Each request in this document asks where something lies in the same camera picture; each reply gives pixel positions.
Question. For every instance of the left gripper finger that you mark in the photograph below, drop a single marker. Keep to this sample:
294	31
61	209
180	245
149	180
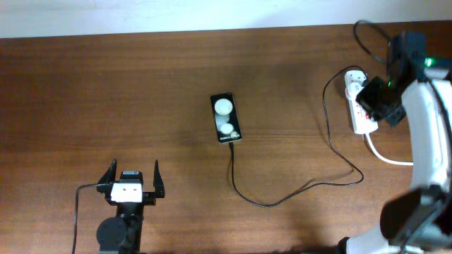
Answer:
158	182
106	182

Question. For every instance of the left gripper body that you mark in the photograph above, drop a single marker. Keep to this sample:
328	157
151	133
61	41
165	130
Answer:
135	207

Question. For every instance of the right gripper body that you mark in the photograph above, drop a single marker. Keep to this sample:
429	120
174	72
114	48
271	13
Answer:
378	104

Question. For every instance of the black smartphone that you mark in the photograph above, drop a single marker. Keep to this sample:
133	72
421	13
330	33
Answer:
225	117

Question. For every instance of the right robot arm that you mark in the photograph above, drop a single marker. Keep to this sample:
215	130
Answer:
418	89

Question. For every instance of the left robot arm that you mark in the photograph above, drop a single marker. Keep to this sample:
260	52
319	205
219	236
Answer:
122	232

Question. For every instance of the white charger plug adapter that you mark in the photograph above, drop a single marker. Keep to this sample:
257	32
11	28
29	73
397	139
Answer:
354	83

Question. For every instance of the white power strip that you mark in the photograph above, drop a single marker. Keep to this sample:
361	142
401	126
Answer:
361	122

